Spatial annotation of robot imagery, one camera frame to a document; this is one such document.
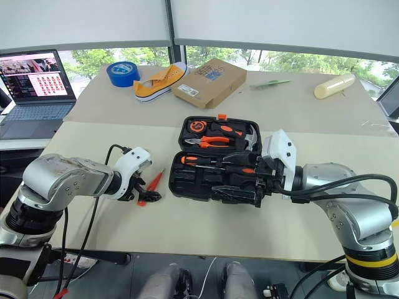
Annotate orange black utility knife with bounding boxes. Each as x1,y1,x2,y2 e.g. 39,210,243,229
211,121,244,138

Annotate cream cylinder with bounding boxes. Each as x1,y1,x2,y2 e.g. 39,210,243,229
313,73,357,101

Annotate black plastic tool case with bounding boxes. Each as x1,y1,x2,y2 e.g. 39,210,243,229
168,113,263,204

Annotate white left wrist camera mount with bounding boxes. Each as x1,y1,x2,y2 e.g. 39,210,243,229
107,148,153,201

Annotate steel claw hammer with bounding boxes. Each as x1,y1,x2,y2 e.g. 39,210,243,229
233,124,260,153

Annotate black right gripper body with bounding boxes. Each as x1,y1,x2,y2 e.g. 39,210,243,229
254,155,286,209

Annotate small black floor box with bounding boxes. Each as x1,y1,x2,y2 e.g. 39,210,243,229
262,282,290,299

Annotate black table leg bar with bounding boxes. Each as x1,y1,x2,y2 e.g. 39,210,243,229
51,248,132,266

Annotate black screwdriver with orange band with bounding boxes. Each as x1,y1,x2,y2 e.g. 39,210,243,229
195,164,256,176

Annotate thin white cable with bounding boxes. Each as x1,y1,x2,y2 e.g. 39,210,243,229
198,256,218,299

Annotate open laptop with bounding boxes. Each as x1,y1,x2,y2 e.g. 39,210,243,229
0,49,77,141

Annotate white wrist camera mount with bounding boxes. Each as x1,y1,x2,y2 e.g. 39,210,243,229
261,128,297,191
107,148,153,201

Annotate orange handled pliers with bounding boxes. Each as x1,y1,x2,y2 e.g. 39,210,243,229
184,135,232,150

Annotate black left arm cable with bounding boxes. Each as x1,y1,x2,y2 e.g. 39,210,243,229
52,144,135,299

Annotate yellow canvas sneaker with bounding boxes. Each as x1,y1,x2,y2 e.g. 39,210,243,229
133,60,191,104

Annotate blue tape roll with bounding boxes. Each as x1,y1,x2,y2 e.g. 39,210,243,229
106,60,142,88

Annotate slim red screwdriver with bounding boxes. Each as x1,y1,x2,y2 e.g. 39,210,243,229
137,168,166,207

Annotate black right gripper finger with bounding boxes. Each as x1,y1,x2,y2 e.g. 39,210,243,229
222,152,260,165
211,184,260,207

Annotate orange black tape measure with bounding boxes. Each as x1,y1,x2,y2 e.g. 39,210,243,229
188,120,208,135

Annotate white roller blind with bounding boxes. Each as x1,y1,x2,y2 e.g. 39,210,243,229
0,0,173,51
170,0,399,64

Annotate grey rounded robot leg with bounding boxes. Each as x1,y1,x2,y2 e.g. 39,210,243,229
221,260,257,299
138,263,193,299

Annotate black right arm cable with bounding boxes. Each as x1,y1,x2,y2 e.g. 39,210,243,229
274,174,399,221

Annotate green plastic strip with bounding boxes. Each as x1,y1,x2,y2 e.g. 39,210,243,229
249,79,293,92

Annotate dark window frame post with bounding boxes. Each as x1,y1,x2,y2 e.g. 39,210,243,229
164,0,188,67

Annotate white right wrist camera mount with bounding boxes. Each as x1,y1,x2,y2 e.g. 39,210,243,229
261,128,297,191

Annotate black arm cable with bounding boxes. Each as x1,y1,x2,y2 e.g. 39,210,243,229
274,174,399,221
52,144,135,299

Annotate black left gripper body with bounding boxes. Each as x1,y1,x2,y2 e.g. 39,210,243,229
120,174,148,202

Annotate dark monitor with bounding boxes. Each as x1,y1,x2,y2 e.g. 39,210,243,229
376,83,399,120

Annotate brown cardboard box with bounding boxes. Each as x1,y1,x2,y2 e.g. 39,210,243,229
171,58,248,110

